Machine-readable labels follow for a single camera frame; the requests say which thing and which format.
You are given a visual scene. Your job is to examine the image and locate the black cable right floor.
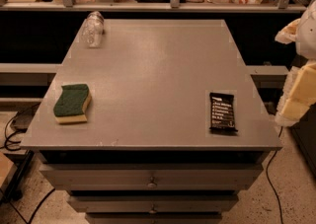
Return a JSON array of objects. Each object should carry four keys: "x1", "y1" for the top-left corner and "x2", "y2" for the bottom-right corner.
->
[{"x1": 265, "y1": 125, "x2": 285, "y2": 224}]

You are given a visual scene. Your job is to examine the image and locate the clear plastic bottle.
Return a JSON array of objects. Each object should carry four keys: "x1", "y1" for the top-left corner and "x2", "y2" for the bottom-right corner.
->
[{"x1": 81, "y1": 11, "x2": 104, "y2": 48}]

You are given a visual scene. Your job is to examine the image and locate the black cables left floor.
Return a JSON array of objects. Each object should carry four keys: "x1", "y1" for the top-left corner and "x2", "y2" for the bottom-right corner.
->
[{"x1": 0, "y1": 103, "x2": 41, "y2": 153}]

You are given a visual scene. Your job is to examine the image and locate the drawer knob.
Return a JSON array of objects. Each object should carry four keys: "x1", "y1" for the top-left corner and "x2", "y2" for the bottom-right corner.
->
[
  {"x1": 149, "y1": 205, "x2": 157, "y2": 214},
  {"x1": 147, "y1": 177, "x2": 157, "y2": 188}
]

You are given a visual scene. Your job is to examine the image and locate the green and yellow sponge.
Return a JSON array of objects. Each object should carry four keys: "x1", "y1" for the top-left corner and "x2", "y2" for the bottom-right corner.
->
[{"x1": 53, "y1": 84, "x2": 92, "y2": 124}]

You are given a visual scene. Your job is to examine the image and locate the black rxbar chocolate wrapper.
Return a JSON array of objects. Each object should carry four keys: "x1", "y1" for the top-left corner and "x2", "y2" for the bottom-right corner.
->
[{"x1": 209, "y1": 92, "x2": 237, "y2": 132}]

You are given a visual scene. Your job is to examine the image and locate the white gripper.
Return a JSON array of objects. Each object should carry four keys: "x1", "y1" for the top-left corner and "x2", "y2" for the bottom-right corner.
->
[{"x1": 275, "y1": 1, "x2": 316, "y2": 127}]

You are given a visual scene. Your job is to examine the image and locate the top drawer knob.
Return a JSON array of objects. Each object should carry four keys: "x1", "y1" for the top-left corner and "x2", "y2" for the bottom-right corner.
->
[{"x1": 147, "y1": 177, "x2": 157, "y2": 188}]

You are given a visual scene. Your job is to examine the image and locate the grey drawer cabinet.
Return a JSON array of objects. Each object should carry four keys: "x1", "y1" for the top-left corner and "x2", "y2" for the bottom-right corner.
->
[{"x1": 22, "y1": 20, "x2": 280, "y2": 224}]

